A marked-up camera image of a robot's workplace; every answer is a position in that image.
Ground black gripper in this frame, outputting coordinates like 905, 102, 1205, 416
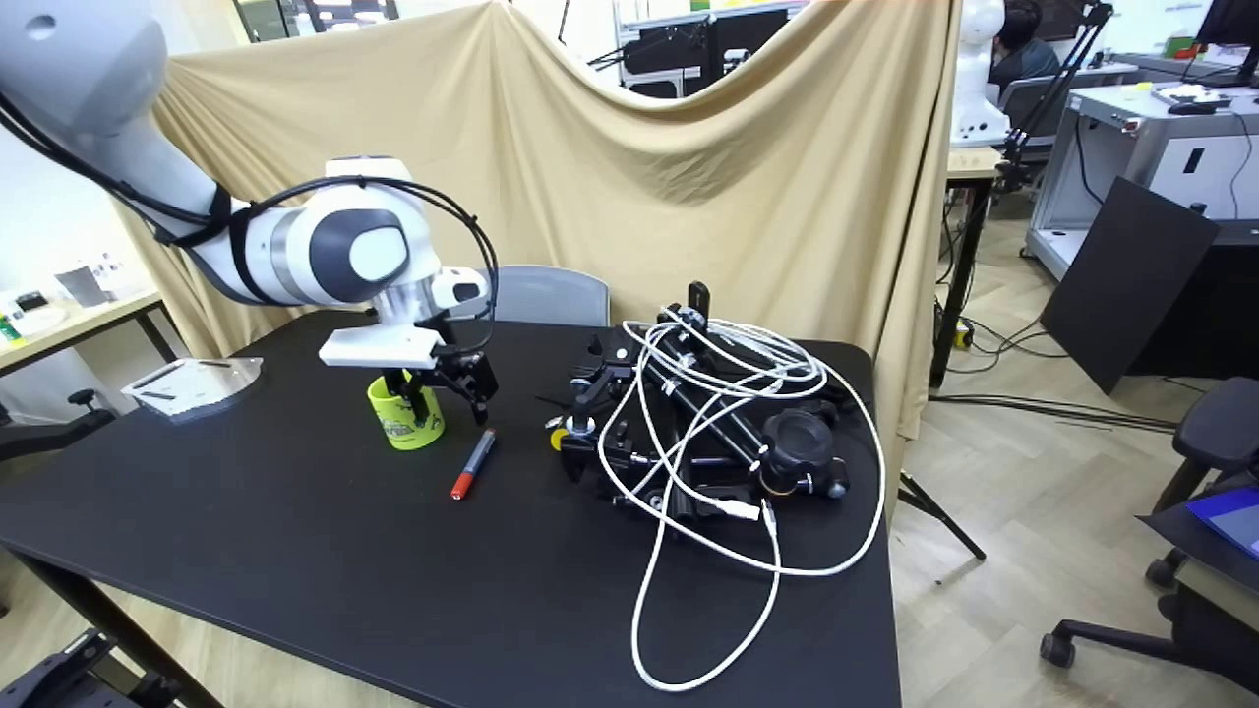
376, 320, 502, 431

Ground blue marker pen red cap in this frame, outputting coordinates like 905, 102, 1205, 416
450, 426, 502, 509

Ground lime green plastic cup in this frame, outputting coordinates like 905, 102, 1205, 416
363, 371, 450, 456

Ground beige cloth backdrop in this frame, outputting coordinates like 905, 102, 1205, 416
112, 0, 966, 441

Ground light wooden side desk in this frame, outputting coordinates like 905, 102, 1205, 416
0, 287, 179, 387

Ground wooden table black legs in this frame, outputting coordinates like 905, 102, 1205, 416
924, 144, 1008, 393

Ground black flat panel board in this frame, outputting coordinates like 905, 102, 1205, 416
1040, 174, 1222, 397

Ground black office chair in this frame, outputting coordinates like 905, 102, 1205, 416
1040, 372, 1259, 700

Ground grey metal cabinet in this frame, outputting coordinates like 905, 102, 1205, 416
1017, 79, 1259, 287

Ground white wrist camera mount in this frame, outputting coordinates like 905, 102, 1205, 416
316, 324, 450, 372

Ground black mount yellow knob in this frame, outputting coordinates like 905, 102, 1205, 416
544, 409, 590, 463

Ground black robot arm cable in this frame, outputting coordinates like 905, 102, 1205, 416
0, 89, 502, 363

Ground white cable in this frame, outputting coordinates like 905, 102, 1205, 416
592, 307, 894, 695

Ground black camera rig pile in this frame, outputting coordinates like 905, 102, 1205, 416
544, 278, 856, 523

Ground black floor cable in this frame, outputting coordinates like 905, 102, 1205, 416
924, 312, 1183, 435

